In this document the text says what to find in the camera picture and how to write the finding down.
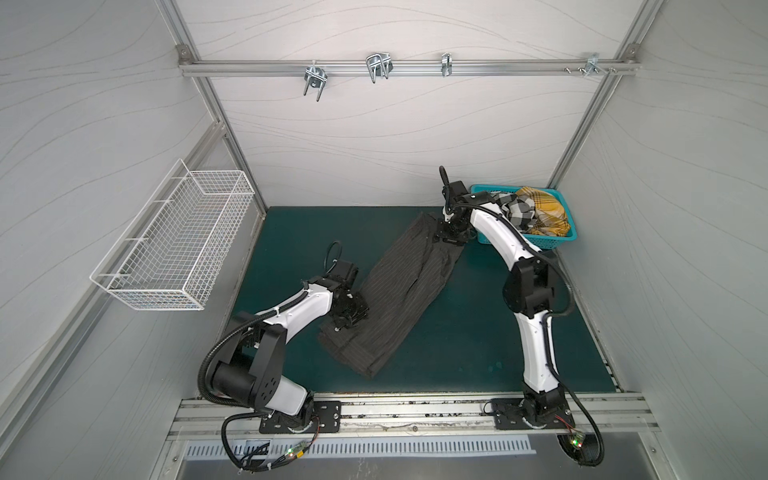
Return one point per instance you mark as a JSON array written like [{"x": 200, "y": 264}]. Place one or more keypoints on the white vent grille strip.
[{"x": 374, "y": 447}]

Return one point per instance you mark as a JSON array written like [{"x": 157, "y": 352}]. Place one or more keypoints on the teal plastic laundry basket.
[{"x": 543, "y": 242}]

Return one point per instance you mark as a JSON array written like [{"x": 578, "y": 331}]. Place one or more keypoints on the metal clamp hook middle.
[{"x": 379, "y": 65}]

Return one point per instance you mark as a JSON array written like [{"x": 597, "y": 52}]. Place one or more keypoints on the metal bracket right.
[{"x": 591, "y": 67}]

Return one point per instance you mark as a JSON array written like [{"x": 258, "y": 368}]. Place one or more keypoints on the yellow plaid shirt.
[{"x": 549, "y": 215}]

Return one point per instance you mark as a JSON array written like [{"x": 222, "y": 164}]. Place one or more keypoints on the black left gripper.
[{"x": 359, "y": 311}]

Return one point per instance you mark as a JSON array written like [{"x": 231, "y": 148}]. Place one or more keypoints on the dark grey pinstriped shirt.
[{"x": 398, "y": 290}]

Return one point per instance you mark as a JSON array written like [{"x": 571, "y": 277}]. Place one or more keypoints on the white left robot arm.
[{"x": 245, "y": 367}]

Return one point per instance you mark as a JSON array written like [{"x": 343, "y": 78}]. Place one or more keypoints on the black white checkered shirt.
[{"x": 519, "y": 210}]

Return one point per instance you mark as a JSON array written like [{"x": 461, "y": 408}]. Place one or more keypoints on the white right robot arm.
[{"x": 528, "y": 292}]

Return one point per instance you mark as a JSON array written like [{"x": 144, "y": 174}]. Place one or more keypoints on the small metal ring clamp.
[{"x": 446, "y": 65}]

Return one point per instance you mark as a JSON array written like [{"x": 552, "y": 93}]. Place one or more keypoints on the aluminium horizontal rail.
[{"x": 401, "y": 68}]

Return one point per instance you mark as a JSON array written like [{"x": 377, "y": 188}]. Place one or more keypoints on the white wire wall basket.
[{"x": 169, "y": 256}]

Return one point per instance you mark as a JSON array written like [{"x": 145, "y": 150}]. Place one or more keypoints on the metal clamp hook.
[
  {"x": 316, "y": 79},
  {"x": 379, "y": 65}
]

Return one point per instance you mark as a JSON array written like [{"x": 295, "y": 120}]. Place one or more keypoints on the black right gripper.
[{"x": 452, "y": 231}]

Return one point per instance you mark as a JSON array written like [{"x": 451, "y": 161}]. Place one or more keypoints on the metal clamp hook left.
[{"x": 316, "y": 79}]

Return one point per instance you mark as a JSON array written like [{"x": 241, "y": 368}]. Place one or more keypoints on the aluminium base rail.
[{"x": 358, "y": 415}]

